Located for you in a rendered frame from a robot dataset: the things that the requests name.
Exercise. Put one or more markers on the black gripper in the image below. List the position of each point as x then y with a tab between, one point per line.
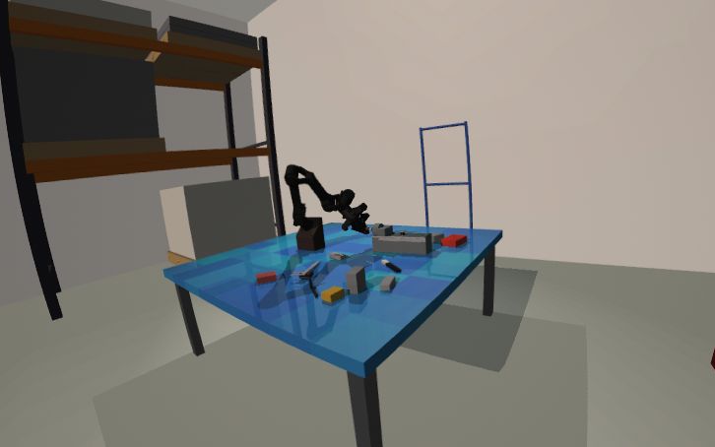
357	223

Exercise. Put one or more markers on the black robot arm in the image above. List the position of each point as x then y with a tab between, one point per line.
343	200

